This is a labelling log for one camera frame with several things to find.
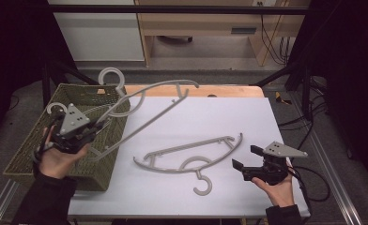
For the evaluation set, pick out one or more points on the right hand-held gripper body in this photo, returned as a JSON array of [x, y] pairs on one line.
[[282, 150]]

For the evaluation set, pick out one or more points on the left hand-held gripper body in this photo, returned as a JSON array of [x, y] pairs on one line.
[[74, 120]]

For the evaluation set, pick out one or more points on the green woven basket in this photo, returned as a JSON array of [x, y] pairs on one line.
[[28, 146]]

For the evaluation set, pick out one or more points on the person's right hand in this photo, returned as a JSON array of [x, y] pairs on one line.
[[280, 193]]

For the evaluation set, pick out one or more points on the person's left hand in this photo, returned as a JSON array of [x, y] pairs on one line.
[[57, 164]]

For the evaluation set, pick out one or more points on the yellow and black tool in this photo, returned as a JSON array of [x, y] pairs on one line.
[[280, 98]]

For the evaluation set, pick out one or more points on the white paper sheet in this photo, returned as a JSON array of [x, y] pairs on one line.
[[204, 118]]

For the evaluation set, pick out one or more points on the white cabinet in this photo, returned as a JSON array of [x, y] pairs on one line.
[[100, 37]]

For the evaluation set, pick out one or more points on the dark curtain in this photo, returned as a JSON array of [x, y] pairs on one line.
[[354, 78], [13, 47]]

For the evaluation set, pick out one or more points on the light wooden desk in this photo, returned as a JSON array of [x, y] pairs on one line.
[[197, 23]]

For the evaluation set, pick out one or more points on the black metal frame leg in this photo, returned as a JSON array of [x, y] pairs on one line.
[[305, 90], [46, 81]]

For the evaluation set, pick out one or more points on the black horizontal frame bar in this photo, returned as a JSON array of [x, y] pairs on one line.
[[172, 9]]

